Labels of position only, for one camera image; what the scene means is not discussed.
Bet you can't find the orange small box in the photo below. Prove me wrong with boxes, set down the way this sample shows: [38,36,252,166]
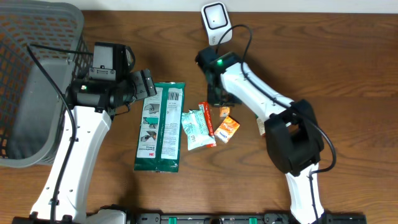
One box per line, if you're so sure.
[220,106,231,118]
[214,116,240,143]

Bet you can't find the red snack stick packet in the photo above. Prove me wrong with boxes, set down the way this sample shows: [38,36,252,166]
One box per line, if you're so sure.
[198,101,215,140]

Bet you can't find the white teal wipes packet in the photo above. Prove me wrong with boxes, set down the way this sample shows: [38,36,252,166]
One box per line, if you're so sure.
[182,110,216,151]

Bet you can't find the green lid cream jar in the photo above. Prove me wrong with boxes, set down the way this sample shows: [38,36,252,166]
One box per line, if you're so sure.
[256,116,266,137]

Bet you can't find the green white 3M package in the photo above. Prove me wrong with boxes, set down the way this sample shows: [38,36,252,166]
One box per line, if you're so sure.
[134,82,185,173]

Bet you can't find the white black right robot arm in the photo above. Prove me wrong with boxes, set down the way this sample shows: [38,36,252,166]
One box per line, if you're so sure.
[195,47,327,223]

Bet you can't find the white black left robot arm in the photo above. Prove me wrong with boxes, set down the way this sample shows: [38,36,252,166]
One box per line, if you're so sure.
[12,42,157,224]

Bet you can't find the white cube barcode scanner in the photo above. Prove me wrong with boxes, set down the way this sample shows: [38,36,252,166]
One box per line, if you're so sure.
[201,1,232,46]

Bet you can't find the grey plastic mesh basket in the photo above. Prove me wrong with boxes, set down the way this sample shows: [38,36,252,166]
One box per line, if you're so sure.
[1,1,93,168]

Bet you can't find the black mounting rail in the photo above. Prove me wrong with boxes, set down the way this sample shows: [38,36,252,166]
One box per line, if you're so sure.
[131,213,368,224]

